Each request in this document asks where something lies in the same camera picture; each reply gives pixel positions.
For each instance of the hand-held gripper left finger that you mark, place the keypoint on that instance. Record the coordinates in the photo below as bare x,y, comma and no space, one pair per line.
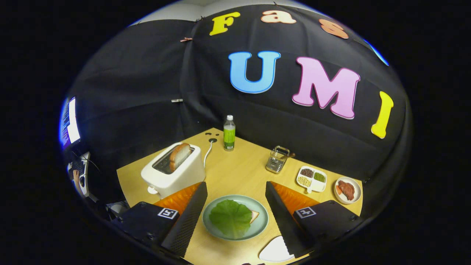
186,224

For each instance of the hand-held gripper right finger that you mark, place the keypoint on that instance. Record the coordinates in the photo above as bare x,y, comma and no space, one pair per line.
285,222

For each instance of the green lettuce leaf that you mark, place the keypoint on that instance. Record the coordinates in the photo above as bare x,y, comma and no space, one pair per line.
230,219

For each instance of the toasted bread slice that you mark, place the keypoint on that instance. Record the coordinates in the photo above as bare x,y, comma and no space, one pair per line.
180,154

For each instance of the pale green round plate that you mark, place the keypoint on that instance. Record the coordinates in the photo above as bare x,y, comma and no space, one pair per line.
262,223

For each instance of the bread slice under lettuce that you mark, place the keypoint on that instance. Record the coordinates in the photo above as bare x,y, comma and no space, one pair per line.
254,215

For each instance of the white rounded plate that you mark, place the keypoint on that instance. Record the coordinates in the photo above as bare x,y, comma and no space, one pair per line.
274,252

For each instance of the white toaster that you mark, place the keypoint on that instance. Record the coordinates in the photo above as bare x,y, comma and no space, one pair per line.
184,177

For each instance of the divided white bean dish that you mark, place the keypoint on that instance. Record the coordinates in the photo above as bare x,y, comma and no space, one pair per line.
312,180

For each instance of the metal utensil holder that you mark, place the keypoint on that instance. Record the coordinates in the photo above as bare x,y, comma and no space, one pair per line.
276,162

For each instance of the orange carrot piece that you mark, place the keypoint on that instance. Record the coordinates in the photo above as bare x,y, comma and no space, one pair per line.
338,189

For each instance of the round white meat plate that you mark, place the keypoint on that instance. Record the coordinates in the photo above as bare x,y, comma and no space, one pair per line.
347,201

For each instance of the brown meat piece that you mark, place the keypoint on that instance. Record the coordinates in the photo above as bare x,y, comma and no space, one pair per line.
346,189

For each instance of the green drink bottle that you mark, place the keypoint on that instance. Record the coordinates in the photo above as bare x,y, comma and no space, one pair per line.
229,136

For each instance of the computer monitor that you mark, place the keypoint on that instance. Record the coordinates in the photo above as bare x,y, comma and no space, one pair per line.
71,125

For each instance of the black backdrop cloth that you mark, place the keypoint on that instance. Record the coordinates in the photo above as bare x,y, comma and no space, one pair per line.
206,73

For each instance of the pink cloth clip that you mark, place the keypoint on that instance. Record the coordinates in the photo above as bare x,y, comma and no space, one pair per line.
186,39

